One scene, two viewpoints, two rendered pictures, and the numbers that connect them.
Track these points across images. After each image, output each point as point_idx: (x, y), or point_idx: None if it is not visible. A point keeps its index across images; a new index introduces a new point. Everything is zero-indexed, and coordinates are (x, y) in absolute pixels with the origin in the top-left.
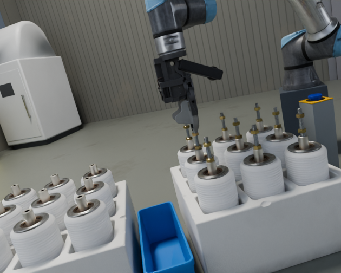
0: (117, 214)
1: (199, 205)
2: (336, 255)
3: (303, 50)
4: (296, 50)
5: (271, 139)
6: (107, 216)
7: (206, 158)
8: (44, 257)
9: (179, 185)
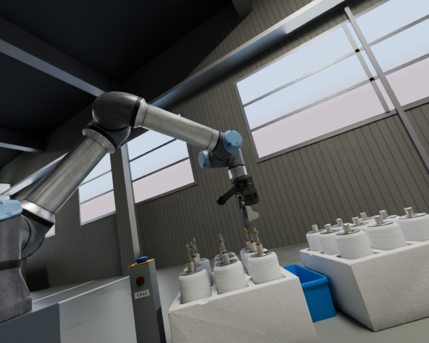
0: (317, 252)
1: None
2: None
3: (29, 235)
4: (25, 231)
5: (202, 263)
6: (308, 241)
7: (249, 239)
8: None
9: (280, 267)
